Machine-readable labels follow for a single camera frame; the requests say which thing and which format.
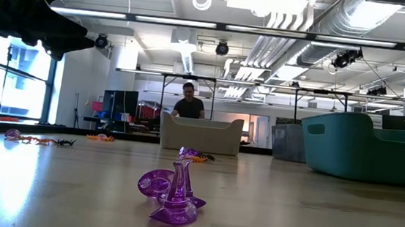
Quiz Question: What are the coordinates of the orange plastic spider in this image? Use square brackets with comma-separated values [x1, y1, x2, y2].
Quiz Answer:
[15, 134, 56, 148]
[86, 133, 116, 144]
[190, 155, 209, 165]

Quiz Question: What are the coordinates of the black plastic spider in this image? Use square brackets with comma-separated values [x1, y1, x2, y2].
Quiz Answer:
[198, 152, 218, 163]
[51, 136, 78, 149]

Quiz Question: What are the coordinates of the black ceiling spotlight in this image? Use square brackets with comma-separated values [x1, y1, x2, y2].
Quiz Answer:
[365, 84, 389, 97]
[330, 46, 365, 72]
[94, 33, 109, 50]
[214, 40, 231, 58]

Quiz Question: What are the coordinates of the black tripod stand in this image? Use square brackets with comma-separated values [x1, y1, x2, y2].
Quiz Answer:
[71, 92, 83, 129]

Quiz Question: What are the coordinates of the dark background desk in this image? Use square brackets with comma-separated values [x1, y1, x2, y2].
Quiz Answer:
[81, 116, 162, 136]

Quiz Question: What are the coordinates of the person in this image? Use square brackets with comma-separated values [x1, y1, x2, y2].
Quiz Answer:
[170, 80, 209, 120]

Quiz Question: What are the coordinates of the white plastic bin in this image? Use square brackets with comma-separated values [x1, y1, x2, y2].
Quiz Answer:
[157, 111, 245, 157]

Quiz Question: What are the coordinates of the grey translucent plastic bin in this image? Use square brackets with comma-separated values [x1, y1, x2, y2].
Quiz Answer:
[268, 121, 311, 165]

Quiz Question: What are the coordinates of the teal plastic bin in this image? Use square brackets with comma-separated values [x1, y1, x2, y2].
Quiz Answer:
[296, 107, 405, 187]

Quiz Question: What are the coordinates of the black background table frame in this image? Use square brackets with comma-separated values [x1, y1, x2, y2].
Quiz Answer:
[291, 86, 350, 129]
[157, 72, 218, 122]

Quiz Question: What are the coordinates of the white ceiling duct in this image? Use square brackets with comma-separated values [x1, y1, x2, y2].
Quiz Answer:
[167, 26, 200, 75]

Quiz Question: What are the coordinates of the white cable coil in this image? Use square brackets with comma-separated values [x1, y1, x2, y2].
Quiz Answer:
[191, 0, 213, 13]

